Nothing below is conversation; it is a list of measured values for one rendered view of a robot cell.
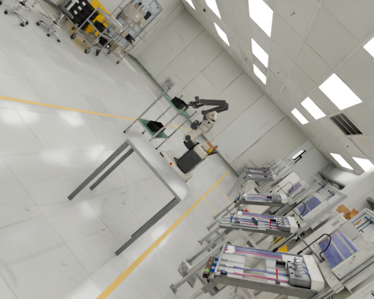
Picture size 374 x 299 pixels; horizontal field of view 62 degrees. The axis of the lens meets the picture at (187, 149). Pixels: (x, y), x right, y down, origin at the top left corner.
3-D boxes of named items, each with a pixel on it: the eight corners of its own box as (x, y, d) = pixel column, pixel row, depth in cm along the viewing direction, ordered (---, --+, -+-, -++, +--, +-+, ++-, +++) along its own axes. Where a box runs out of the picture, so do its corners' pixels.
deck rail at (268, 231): (231, 228, 367) (231, 222, 367) (231, 227, 369) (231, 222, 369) (293, 238, 351) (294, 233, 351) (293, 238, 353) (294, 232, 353)
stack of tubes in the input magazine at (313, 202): (303, 217, 352) (322, 202, 346) (297, 207, 401) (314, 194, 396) (310, 226, 350) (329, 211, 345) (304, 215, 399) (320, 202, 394)
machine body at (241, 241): (204, 279, 376) (243, 249, 365) (212, 258, 444) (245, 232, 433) (240, 323, 368) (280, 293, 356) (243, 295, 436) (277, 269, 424)
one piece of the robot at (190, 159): (187, 175, 584) (219, 146, 568) (180, 179, 531) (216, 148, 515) (176, 162, 588) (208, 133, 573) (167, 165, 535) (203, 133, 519)
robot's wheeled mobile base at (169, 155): (184, 183, 590) (195, 175, 585) (176, 188, 528) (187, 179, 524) (162, 156, 599) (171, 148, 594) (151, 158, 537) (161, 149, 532)
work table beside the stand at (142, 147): (90, 187, 324) (143, 136, 308) (134, 237, 320) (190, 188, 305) (66, 197, 279) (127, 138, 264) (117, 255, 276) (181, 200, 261)
